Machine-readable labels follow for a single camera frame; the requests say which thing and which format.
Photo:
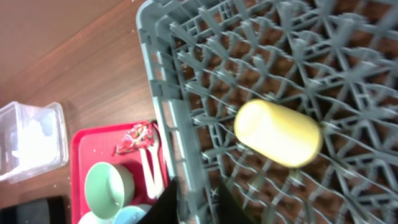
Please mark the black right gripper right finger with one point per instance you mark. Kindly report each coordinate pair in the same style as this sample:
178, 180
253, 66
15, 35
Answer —
229, 211

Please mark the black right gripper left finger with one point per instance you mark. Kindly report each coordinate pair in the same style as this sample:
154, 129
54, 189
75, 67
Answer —
164, 210

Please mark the light blue bowl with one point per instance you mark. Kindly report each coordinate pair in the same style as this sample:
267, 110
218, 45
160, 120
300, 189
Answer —
131, 214

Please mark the green bowl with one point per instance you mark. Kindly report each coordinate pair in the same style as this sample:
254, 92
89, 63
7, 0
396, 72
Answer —
108, 188

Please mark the red snack wrapper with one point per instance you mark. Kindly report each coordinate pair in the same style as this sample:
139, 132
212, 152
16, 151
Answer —
140, 136

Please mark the yellow cup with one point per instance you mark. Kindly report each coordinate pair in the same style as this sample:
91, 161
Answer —
281, 134

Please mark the white napkin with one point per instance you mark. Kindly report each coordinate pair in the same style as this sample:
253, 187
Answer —
37, 145

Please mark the grey dishwasher rack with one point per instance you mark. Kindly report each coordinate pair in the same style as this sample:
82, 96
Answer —
334, 61

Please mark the white plastic spoon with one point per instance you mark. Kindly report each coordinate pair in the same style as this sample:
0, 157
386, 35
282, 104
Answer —
157, 173

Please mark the white plastic fork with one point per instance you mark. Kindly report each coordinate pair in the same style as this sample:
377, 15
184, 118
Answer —
150, 186

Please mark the light blue plate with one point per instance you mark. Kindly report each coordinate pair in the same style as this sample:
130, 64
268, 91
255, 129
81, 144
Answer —
91, 218

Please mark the red serving tray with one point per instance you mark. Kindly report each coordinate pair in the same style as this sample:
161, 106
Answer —
90, 146

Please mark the black tray bin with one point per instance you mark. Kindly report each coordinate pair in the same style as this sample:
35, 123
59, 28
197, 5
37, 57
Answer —
50, 210

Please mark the clear plastic bin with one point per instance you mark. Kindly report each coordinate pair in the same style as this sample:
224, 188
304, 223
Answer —
14, 118

